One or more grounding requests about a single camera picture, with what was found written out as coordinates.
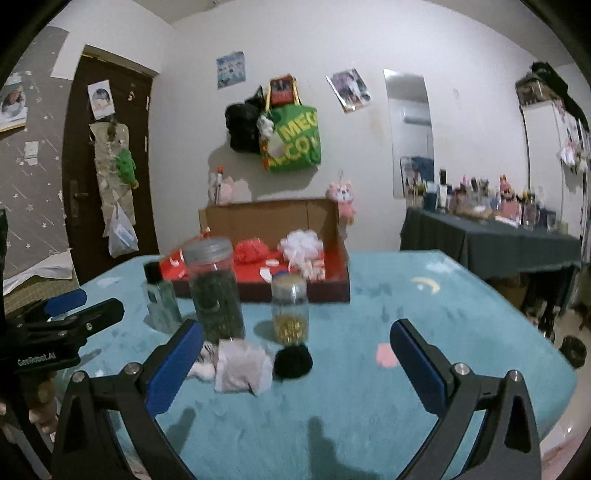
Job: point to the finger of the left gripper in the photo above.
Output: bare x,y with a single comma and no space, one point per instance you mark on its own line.
89,321
64,303

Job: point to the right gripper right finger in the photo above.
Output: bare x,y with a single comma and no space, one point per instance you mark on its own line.
507,445

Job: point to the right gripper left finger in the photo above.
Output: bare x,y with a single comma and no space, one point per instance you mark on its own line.
86,445

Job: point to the black fuzzy pompom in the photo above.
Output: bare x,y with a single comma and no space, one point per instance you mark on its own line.
292,362

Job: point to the clear bottle with black cap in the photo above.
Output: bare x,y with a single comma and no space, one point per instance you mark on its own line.
163,311

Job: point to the clear plastic bag on door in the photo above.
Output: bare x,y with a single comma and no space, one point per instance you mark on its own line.
122,239

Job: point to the tall jar with dark contents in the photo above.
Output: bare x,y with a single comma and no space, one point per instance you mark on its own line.
214,289

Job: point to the teal fleece blanket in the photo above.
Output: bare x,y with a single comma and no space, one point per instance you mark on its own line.
350,417

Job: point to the green plush on door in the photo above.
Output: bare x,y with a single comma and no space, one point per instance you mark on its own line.
126,168

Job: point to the red mesh bath sponge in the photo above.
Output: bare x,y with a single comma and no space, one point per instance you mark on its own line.
250,251

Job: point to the small jar with gold beads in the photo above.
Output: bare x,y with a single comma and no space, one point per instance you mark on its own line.
289,306

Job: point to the dark cloth side table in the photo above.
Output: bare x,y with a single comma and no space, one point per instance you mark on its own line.
490,248

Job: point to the cardboard box with red lining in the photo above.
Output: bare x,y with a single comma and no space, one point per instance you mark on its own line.
271,222

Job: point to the white mesh bath pouf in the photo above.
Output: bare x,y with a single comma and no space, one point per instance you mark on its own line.
301,246

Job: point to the dark wooden door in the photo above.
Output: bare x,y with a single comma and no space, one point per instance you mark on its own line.
108,111

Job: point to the pink cat plush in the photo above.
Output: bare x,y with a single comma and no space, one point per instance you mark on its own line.
342,194

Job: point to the green tote bag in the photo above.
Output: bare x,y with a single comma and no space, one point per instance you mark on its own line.
289,137

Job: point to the white refrigerator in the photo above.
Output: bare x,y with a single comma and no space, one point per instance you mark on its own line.
555,143

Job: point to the pink plush on wall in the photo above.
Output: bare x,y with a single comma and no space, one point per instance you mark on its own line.
221,189

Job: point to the black bag on wall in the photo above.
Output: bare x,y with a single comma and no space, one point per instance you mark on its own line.
241,121

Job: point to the blue poster on wall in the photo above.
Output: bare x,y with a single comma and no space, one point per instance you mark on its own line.
230,69

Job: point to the wall mirror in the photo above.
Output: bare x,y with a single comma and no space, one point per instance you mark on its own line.
412,132

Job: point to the photo on wall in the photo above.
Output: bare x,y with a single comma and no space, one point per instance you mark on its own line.
350,90

